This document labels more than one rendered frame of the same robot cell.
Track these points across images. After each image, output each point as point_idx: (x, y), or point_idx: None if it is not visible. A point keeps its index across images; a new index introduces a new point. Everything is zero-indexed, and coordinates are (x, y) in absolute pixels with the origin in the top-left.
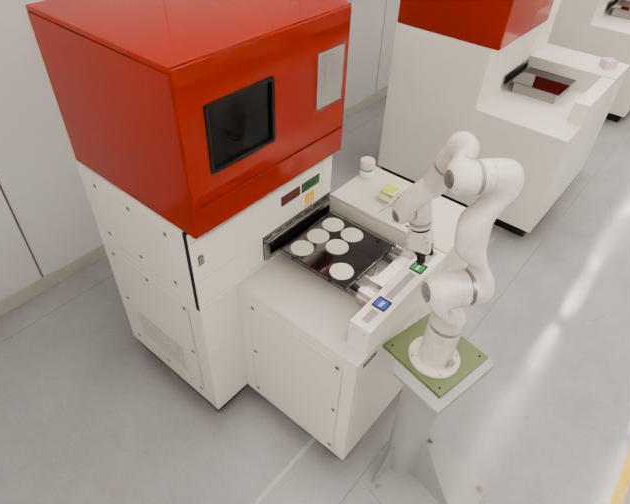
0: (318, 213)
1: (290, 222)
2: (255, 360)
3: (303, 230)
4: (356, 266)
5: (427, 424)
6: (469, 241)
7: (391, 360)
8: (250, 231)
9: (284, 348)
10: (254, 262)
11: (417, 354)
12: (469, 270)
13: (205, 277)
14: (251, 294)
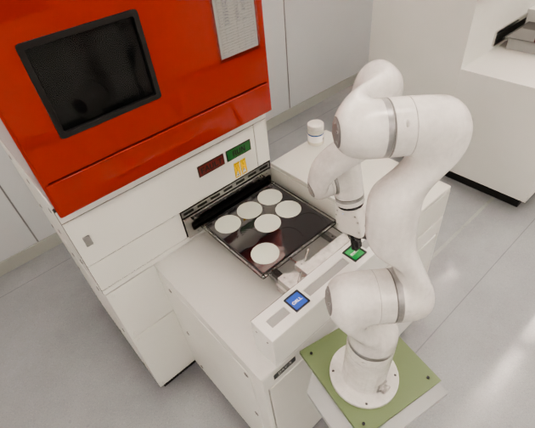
0: (259, 183)
1: (217, 194)
2: (191, 341)
3: (237, 203)
4: (284, 247)
5: None
6: (382, 232)
7: None
8: (158, 205)
9: (204, 338)
10: (173, 239)
11: (340, 369)
12: (394, 271)
13: (101, 259)
14: (165, 276)
